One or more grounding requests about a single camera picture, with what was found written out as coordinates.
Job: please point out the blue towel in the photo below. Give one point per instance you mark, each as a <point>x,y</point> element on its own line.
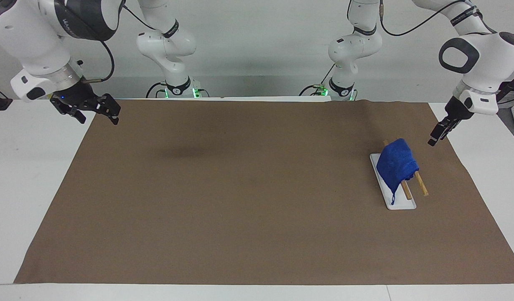
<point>397,163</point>

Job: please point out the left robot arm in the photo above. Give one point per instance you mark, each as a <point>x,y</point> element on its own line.
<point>491,54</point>

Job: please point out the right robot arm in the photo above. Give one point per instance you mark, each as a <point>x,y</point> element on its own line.
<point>35,37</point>

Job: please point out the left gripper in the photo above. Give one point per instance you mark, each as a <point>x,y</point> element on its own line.
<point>456,110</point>

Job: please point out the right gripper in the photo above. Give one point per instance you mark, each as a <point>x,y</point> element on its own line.
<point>75,98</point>

